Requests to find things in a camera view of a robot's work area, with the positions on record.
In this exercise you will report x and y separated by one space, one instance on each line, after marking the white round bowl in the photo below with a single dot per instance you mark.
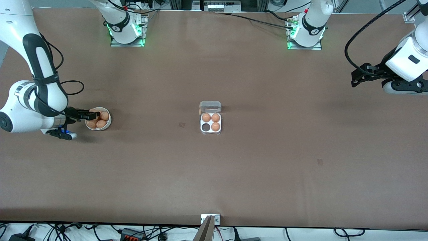
108 126

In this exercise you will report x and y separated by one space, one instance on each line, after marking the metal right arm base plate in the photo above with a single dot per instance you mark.
115 43

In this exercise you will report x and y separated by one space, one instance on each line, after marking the black orange power strip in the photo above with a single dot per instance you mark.
132 234

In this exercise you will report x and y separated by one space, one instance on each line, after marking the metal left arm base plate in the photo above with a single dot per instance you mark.
317 47

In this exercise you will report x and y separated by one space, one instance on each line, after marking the clear plastic egg box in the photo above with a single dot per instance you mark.
210 106

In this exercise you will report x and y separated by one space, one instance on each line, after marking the aluminium camera mount beam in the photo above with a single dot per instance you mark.
204 232

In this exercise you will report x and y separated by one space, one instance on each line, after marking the silver camera mount bracket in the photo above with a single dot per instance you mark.
217 219

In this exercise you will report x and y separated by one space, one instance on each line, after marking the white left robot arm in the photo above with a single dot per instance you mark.
317 10

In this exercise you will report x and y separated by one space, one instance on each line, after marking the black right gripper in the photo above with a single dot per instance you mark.
71 112

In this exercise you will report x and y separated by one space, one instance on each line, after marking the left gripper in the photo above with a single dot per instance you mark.
379 70

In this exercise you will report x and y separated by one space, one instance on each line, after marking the grey terminal block rail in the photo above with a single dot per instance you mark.
217 6

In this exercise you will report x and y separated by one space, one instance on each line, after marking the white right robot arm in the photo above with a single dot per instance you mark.
53 93

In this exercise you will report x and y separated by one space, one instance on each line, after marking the aluminium frame profile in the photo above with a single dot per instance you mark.
412 10

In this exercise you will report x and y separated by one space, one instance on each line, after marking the black power adapter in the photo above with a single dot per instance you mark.
20 238

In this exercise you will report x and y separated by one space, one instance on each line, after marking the silver table corner bracket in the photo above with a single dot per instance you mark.
409 17

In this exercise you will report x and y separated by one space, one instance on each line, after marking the brown egg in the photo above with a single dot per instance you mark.
93 110
215 126
90 125
215 117
105 115
206 117
101 124

